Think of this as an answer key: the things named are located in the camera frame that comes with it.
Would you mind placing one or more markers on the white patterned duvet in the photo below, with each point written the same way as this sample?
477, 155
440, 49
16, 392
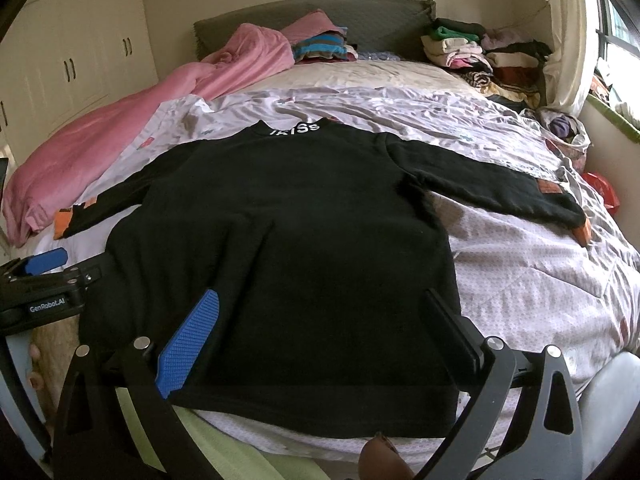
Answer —
538, 258

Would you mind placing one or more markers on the black sweater with orange cuffs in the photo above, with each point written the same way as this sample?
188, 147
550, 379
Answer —
321, 245

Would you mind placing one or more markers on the cream wardrobe with handles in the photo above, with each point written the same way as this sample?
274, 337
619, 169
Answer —
62, 58

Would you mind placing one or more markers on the folded clothes stack by wall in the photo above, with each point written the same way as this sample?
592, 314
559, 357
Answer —
504, 65

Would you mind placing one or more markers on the window with frame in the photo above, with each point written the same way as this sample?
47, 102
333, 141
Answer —
615, 80

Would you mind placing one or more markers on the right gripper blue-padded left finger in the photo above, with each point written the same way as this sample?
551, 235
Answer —
115, 420

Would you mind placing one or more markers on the striped folded clothes pile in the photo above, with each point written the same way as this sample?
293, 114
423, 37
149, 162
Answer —
325, 47

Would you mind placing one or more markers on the cream curtain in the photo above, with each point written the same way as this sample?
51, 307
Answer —
575, 50

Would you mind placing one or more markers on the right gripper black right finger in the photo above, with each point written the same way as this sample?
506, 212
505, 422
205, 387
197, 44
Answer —
544, 438

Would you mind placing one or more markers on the grey padded headboard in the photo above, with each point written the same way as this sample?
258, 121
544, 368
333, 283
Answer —
394, 26

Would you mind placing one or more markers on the pink blanket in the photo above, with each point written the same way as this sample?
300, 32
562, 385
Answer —
57, 172

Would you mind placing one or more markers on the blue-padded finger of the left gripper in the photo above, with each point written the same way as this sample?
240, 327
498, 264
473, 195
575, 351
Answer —
45, 262

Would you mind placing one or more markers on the person's left hand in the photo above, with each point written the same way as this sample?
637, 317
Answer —
51, 349

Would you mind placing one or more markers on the red bag beside bed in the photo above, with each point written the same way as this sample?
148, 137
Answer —
604, 187

